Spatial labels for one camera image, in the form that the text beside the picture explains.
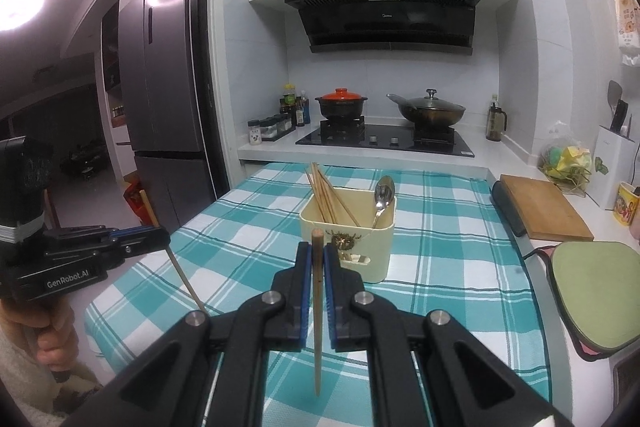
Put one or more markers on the cream plastic utensil box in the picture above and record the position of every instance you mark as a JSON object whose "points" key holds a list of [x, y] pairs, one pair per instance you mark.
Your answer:
{"points": [[380, 257]]}

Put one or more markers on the person's left forearm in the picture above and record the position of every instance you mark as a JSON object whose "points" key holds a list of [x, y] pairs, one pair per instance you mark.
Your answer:
{"points": [[20, 382]]}

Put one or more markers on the round ceiling lamp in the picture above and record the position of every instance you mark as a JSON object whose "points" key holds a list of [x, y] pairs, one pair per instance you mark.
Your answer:
{"points": [[15, 2]]}

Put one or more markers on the black gas stove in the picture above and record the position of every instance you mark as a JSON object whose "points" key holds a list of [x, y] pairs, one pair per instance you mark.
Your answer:
{"points": [[390, 139]]}

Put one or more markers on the dark door frame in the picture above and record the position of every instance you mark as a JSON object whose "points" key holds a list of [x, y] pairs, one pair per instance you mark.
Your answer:
{"points": [[207, 57]]}

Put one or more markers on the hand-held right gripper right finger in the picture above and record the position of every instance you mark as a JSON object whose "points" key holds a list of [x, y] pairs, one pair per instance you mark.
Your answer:
{"points": [[330, 292]]}

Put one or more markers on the wooden cutting board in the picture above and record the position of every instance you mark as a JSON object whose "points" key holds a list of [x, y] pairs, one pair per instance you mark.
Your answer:
{"points": [[545, 207]]}

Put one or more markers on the white knife holder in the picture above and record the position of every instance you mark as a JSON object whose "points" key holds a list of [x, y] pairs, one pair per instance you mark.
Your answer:
{"points": [[612, 167]]}

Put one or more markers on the red bag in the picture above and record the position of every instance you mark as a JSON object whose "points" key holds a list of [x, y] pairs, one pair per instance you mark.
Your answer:
{"points": [[134, 204]]}

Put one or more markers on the bundle of chopsticks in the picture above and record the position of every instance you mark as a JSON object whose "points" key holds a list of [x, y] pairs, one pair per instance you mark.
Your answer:
{"points": [[325, 197]]}

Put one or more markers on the brown wooden chopstick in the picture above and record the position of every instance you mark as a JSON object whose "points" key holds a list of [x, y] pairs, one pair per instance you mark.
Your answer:
{"points": [[317, 357], [182, 274]]}

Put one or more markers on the person's left hand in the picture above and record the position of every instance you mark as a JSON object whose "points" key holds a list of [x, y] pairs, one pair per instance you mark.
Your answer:
{"points": [[62, 322]]}

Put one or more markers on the dark wok with lid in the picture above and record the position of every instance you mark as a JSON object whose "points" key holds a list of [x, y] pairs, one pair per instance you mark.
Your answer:
{"points": [[430, 112]]}

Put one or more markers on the dark sauce bottle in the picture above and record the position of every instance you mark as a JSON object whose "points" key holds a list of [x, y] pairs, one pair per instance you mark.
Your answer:
{"points": [[299, 112], [306, 107]]}

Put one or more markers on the black range hood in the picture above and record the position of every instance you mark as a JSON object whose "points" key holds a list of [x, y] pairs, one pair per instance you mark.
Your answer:
{"points": [[390, 22]]}

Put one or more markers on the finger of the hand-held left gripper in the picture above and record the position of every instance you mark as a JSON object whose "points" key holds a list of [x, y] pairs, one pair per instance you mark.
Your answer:
{"points": [[75, 233], [145, 244]]}

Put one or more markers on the white-filled spice jar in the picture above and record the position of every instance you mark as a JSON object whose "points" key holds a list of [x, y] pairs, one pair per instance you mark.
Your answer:
{"points": [[254, 134]]}

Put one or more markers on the metal spoon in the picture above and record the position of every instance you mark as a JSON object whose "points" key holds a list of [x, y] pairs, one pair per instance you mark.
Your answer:
{"points": [[380, 207], [387, 184]]}

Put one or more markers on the hanging printed bag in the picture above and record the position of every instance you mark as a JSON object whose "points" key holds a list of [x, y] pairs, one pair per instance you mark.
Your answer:
{"points": [[629, 22]]}

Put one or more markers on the teal checkered tablecloth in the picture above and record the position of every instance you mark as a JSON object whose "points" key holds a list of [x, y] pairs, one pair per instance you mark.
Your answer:
{"points": [[450, 232]]}

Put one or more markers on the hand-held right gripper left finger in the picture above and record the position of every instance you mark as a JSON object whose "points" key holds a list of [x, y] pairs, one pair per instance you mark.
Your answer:
{"points": [[305, 287]]}

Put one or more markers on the grey refrigerator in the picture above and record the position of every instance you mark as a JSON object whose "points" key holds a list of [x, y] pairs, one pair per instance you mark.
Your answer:
{"points": [[165, 82]]}

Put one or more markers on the dark spice jar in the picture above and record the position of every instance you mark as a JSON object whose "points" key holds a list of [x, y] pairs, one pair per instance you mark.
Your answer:
{"points": [[288, 122], [279, 125], [267, 128]]}

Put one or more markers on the black clay pot orange lid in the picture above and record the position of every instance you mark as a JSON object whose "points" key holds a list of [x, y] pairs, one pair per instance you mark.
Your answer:
{"points": [[341, 104]]}

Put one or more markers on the grey spatula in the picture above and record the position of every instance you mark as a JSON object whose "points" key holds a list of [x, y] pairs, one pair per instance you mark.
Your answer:
{"points": [[614, 92]]}

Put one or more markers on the green insulation mat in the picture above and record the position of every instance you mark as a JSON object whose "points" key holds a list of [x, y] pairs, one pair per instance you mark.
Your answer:
{"points": [[595, 297]]}

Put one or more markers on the glass oil jug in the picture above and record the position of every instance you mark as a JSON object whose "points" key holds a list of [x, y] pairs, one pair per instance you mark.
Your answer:
{"points": [[495, 122]]}

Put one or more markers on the yellow printed cup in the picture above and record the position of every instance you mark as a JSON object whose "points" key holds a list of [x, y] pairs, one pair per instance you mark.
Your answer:
{"points": [[627, 204]]}

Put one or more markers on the yellow cap sauce bottle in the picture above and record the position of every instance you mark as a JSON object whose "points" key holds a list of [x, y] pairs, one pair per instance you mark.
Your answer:
{"points": [[289, 99]]}

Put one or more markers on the plastic bag of sponges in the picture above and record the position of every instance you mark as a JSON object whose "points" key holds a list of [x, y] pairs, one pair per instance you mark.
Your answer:
{"points": [[570, 157]]}

